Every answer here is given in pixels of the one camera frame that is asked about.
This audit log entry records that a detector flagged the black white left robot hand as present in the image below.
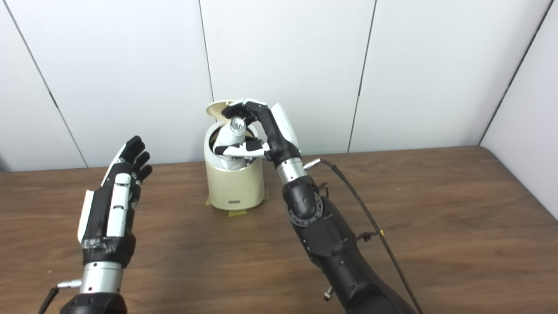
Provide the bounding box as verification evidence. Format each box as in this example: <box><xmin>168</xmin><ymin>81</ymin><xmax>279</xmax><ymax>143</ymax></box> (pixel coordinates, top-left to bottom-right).
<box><xmin>77</xmin><ymin>135</ymin><xmax>153</xmax><ymax>267</ymax></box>

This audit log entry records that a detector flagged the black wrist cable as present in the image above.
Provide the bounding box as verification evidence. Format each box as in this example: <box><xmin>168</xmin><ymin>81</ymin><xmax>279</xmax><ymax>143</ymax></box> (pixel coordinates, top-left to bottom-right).
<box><xmin>304</xmin><ymin>159</ymin><xmax>424</xmax><ymax>314</ymax></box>
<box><xmin>37</xmin><ymin>280</ymin><xmax>83</xmax><ymax>314</ymax></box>

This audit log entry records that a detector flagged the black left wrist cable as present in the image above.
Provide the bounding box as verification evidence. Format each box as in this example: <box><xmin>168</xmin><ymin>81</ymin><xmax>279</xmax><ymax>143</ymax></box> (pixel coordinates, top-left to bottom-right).
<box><xmin>37</xmin><ymin>280</ymin><xmax>83</xmax><ymax>314</ymax></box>

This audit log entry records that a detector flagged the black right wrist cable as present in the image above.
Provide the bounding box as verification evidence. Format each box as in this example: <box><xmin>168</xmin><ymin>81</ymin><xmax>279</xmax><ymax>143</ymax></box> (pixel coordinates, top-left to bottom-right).
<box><xmin>304</xmin><ymin>159</ymin><xmax>424</xmax><ymax>314</ymax></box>

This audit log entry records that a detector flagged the cream-colored round bin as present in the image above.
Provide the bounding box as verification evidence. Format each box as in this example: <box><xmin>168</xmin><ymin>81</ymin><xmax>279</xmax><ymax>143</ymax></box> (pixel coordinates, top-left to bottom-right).
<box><xmin>204</xmin><ymin>120</ymin><xmax>265</xmax><ymax>211</ymax></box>

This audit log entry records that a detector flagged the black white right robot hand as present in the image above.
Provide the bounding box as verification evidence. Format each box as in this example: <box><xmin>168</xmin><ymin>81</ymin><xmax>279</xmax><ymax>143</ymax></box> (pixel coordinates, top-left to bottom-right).
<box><xmin>214</xmin><ymin>98</ymin><xmax>303</xmax><ymax>163</ymax></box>

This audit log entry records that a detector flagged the cream round bin lid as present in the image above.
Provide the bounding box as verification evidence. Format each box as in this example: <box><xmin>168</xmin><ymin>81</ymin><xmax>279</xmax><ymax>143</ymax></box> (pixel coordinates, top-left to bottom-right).
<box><xmin>206</xmin><ymin>100</ymin><xmax>236</xmax><ymax>119</ymax></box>

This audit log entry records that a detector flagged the small white plastic bottle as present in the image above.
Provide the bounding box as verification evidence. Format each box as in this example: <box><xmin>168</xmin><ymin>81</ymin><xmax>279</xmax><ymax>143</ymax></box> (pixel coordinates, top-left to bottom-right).
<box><xmin>213</xmin><ymin>117</ymin><xmax>255</xmax><ymax>171</ymax></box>

